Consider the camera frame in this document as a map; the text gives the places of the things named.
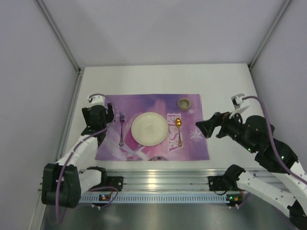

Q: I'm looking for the perforated cable duct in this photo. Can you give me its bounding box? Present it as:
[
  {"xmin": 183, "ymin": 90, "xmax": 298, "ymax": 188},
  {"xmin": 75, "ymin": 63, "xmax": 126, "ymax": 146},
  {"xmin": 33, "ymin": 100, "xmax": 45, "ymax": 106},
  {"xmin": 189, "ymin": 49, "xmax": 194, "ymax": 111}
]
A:
[{"xmin": 79, "ymin": 193, "xmax": 242, "ymax": 204}]

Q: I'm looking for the gold spoon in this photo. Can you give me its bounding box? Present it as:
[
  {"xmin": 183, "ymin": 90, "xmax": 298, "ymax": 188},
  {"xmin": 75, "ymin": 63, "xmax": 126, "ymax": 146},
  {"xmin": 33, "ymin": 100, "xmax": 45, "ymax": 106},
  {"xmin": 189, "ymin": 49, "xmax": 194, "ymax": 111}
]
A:
[{"xmin": 176, "ymin": 117, "xmax": 183, "ymax": 147}]

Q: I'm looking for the aluminium mounting rail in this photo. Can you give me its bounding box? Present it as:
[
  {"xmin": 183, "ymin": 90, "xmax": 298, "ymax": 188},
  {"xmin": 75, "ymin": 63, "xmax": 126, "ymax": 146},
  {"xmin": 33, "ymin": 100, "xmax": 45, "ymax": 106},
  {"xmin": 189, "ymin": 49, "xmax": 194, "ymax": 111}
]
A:
[{"xmin": 39, "ymin": 169, "xmax": 274, "ymax": 192}]

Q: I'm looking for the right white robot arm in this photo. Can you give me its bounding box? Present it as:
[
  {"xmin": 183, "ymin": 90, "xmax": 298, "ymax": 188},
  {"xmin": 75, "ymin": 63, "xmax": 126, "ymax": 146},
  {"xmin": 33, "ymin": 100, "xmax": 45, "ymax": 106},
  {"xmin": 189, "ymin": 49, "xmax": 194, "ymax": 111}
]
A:
[{"xmin": 196, "ymin": 112, "xmax": 307, "ymax": 230}]

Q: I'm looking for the iridescent fork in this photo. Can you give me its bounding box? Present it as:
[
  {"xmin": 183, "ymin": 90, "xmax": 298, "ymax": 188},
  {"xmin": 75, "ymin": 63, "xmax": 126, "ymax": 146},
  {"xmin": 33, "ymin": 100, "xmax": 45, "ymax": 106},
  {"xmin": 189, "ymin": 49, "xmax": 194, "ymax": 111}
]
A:
[{"xmin": 119, "ymin": 112, "xmax": 125, "ymax": 147}]

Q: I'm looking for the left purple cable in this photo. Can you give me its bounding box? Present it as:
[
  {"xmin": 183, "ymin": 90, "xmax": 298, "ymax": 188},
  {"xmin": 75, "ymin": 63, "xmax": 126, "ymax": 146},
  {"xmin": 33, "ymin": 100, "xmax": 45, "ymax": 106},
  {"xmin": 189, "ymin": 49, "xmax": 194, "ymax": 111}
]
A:
[{"xmin": 55, "ymin": 93, "xmax": 118, "ymax": 224}]

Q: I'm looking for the speckled ceramic cup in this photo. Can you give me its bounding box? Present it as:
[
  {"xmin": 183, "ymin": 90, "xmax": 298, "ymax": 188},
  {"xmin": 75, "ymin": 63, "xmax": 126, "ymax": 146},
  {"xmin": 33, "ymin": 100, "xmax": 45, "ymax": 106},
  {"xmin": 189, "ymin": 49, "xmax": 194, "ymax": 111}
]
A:
[{"xmin": 177, "ymin": 98, "xmax": 191, "ymax": 111}]

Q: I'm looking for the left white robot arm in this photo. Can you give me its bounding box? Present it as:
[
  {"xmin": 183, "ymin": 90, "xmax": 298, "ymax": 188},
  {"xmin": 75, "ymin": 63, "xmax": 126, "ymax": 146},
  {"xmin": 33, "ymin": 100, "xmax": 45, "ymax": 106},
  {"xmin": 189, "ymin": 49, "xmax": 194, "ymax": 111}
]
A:
[{"xmin": 41, "ymin": 103, "xmax": 114, "ymax": 208}]

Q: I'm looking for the cream round plate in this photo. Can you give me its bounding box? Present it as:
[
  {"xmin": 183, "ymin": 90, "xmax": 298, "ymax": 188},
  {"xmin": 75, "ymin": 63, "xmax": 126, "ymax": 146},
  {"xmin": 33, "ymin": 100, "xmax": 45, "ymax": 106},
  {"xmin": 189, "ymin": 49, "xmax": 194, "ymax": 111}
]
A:
[{"xmin": 131, "ymin": 112, "xmax": 168, "ymax": 147}]

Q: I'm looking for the purple Elsa placemat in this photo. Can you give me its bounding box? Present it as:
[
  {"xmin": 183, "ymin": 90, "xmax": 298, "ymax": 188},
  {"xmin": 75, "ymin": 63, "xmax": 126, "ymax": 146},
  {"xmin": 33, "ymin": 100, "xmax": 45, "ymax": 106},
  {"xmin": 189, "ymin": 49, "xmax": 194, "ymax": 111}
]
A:
[{"xmin": 95, "ymin": 94, "xmax": 209, "ymax": 161}]

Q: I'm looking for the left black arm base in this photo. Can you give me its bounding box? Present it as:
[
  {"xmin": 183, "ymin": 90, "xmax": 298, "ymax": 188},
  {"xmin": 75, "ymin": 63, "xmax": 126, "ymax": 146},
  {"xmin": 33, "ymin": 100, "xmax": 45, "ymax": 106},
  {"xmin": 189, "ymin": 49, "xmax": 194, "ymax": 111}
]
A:
[{"xmin": 87, "ymin": 176, "xmax": 124, "ymax": 192}]

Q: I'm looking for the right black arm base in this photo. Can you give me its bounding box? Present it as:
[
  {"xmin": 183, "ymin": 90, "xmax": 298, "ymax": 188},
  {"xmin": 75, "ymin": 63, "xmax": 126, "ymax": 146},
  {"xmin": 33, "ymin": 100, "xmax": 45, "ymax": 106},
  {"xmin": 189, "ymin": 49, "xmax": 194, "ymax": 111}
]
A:
[{"xmin": 208, "ymin": 175, "xmax": 238, "ymax": 192}]

